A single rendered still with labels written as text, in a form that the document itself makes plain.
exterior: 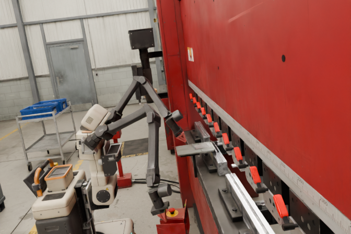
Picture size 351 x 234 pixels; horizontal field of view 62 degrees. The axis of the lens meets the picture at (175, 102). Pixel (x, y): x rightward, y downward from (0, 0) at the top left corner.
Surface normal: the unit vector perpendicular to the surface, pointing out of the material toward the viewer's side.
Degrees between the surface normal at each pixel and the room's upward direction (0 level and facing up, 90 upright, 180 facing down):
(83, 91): 90
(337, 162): 90
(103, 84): 90
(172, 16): 90
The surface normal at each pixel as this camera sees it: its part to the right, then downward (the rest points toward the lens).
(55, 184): 0.07, 0.23
